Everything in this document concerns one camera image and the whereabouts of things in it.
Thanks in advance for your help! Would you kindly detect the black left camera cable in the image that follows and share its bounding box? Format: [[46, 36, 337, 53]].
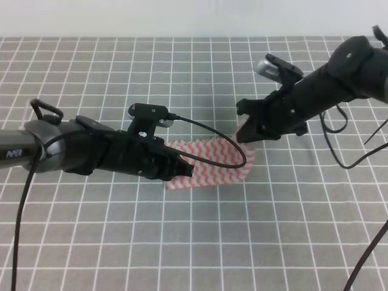
[[10, 113, 248, 291]]

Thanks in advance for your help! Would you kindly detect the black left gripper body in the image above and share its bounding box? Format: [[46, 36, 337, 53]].
[[99, 132, 173, 179]]

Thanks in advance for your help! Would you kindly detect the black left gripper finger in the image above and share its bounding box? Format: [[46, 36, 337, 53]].
[[157, 162, 194, 181], [164, 145, 184, 166]]

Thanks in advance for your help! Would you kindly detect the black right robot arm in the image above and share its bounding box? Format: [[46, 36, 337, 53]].
[[236, 36, 387, 143]]

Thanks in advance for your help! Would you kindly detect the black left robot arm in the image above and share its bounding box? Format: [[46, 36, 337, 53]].
[[1, 99, 194, 181]]

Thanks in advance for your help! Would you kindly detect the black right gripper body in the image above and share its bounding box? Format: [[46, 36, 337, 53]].
[[257, 89, 309, 141]]

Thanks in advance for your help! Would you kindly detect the pink white wavy towel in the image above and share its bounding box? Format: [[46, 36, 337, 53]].
[[166, 138, 255, 190]]

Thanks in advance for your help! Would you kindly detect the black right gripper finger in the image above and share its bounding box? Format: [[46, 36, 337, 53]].
[[236, 98, 266, 117], [236, 118, 267, 143]]

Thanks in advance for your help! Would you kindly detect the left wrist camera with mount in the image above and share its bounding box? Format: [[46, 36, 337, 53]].
[[127, 103, 173, 139]]

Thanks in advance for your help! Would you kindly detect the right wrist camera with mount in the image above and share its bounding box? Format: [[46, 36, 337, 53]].
[[255, 53, 303, 89]]

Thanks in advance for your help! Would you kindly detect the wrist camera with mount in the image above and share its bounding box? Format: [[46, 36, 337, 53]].
[[255, 53, 303, 89], [127, 103, 173, 139]]

